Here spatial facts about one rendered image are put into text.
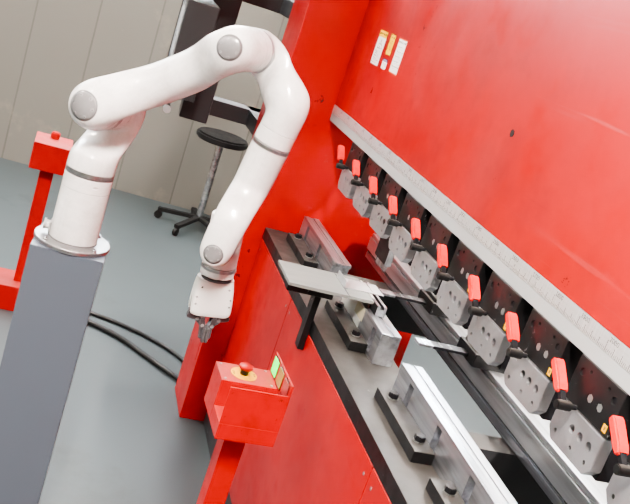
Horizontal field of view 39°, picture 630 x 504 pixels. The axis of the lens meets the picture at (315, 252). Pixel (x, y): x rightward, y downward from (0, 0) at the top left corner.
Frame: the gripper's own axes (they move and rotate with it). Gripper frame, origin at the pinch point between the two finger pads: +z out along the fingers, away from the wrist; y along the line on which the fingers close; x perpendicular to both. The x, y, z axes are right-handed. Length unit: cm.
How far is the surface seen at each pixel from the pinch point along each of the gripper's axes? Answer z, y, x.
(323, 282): -5, -39, -34
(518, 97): -73, -56, 16
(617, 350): -43, -51, 82
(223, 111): -23, -28, -177
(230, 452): 34.5, -14.1, -2.1
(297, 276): -5.6, -31.0, -33.9
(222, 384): 15.9, -8.5, -4.5
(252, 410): 17.5, -15.2, 4.9
